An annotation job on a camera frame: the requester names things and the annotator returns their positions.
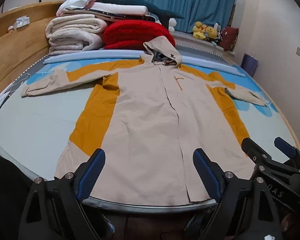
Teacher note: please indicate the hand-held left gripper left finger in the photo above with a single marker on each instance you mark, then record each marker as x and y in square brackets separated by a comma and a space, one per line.
[93, 172]

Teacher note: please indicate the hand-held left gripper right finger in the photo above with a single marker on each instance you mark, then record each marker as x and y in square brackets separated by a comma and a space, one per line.
[206, 175]

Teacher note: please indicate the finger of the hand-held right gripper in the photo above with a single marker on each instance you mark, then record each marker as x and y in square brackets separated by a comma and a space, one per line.
[285, 146]
[252, 150]

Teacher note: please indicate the beige and mustard hooded jacket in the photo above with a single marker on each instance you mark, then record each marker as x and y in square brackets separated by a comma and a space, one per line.
[145, 120]

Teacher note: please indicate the blue patterned bed mat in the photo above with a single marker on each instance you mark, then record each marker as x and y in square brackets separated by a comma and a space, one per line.
[35, 120]

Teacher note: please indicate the dark red cushion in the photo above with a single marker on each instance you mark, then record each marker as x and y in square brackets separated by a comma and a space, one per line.
[228, 37]

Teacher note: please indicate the yellow plush toy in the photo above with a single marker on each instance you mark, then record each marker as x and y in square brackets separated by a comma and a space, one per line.
[211, 32]
[198, 28]

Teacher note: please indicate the red knitted blanket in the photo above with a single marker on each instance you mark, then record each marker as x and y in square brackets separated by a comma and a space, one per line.
[132, 33]

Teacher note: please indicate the wooden headboard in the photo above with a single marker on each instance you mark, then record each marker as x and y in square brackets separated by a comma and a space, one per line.
[17, 50]

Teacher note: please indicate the white plush toy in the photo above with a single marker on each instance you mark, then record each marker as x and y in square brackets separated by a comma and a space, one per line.
[172, 24]

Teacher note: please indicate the folded patterned cloth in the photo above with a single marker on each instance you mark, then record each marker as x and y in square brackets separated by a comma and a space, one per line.
[110, 16]

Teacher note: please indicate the blue curtain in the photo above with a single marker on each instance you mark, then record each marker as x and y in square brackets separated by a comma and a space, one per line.
[187, 0]

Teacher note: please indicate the folded white sheet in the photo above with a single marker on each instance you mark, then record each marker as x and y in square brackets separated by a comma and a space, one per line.
[120, 8]

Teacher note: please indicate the tissue pack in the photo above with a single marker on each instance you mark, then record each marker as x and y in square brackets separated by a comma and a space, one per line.
[22, 22]

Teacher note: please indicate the pink and white cloth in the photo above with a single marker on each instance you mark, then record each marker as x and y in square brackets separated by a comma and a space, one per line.
[77, 1]

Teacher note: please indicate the dark teal plush shark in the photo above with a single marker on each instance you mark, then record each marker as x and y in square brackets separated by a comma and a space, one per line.
[132, 1]

